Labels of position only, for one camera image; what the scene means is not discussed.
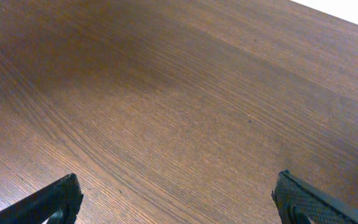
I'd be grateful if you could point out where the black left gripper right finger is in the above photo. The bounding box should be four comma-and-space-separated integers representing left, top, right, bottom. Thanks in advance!
272, 170, 358, 224

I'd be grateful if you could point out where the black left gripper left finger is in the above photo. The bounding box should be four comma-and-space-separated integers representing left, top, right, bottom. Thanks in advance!
0, 174, 83, 224

